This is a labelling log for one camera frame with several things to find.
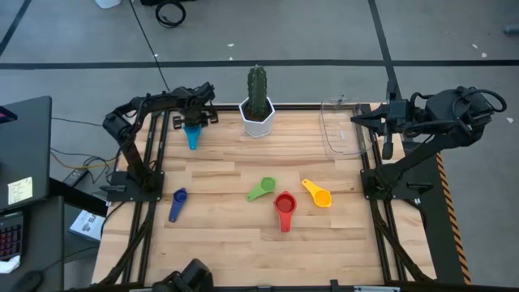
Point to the green cactus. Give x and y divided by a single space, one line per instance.
257 89

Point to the printed white booklet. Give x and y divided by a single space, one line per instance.
87 225

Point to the red measuring cup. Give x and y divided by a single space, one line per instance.
285 204

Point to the teal measuring cup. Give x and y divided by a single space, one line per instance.
193 136

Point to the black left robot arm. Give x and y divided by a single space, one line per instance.
129 150

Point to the black computer monitor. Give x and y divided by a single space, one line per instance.
24 146

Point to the yellow sticky note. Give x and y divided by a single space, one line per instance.
20 190

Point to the black aluminium table frame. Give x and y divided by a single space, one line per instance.
304 107

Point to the green measuring cup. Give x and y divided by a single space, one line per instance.
265 185

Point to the black power adapter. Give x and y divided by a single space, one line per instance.
75 177

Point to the black computer mouse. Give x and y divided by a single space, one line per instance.
26 282

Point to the black backlit keyboard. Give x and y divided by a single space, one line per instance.
10 235

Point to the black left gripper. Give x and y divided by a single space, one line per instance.
194 111

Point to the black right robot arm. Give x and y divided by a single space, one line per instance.
446 130

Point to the yellow measuring cup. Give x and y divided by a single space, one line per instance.
322 198

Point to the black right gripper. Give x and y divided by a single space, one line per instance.
395 117

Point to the white hexagonal plant pot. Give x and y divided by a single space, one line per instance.
257 127

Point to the yellow black hazard tape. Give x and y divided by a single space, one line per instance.
454 227

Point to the clear plastic basket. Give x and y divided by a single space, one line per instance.
340 134

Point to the white round container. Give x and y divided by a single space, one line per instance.
107 3

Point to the small indigo measuring cup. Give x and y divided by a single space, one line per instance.
178 203

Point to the grey floor object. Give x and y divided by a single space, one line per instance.
511 29

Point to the black desk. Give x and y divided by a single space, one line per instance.
40 235

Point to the black bulky device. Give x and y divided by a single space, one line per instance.
190 277

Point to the black side platform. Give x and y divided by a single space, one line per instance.
438 227

